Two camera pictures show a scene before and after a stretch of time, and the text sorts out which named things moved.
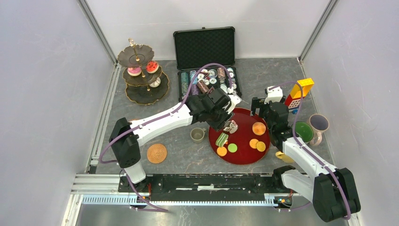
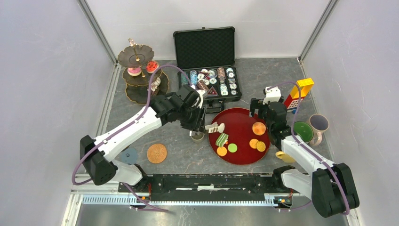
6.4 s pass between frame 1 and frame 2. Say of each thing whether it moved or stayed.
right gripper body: stayed
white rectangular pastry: stayed
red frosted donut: stayed
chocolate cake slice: moved
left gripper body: moved
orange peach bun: stayed
